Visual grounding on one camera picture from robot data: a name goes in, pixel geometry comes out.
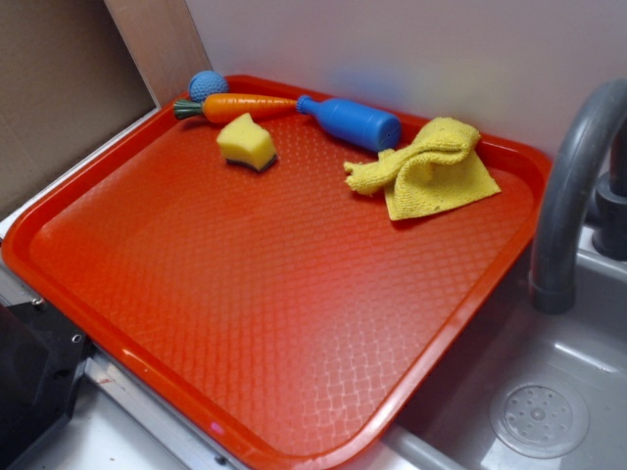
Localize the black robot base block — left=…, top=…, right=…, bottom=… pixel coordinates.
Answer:
left=1, top=303, right=90, bottom=469

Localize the yellow cloth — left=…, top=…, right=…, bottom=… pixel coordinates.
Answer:
left=344, top=117, right=501, bottom=221

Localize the red plastic tray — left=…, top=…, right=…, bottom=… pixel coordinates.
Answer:
left=2, top=107, right=551, bottom=469

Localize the yellow sponge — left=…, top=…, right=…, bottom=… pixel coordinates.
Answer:
left=217, top=113, right=277, bottom=172

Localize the blue plastic bottle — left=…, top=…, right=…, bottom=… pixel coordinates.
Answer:
left=296, top=96, right=402, bottom=153

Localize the orange toy carrot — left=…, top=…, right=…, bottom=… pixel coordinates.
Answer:
left=172, top=93, right=297, bottom=123

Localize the blue textured ball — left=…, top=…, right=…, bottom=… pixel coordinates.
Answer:
left=188, top=70, right=229, bottom=103

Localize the grey curved faucet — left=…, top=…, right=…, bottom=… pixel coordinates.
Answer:
left=529, top=78, right=626, bottom=314

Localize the grey toy sink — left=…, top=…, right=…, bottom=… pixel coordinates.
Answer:
left=381, top=222, right=627, bottom=470

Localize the brown cardboard panel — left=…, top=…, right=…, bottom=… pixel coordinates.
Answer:
left=1, top=1, right=155, bottom=216

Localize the dark grey faucet handle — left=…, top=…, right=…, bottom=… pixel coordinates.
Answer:
left=593, top=123, right=626, bottom=261

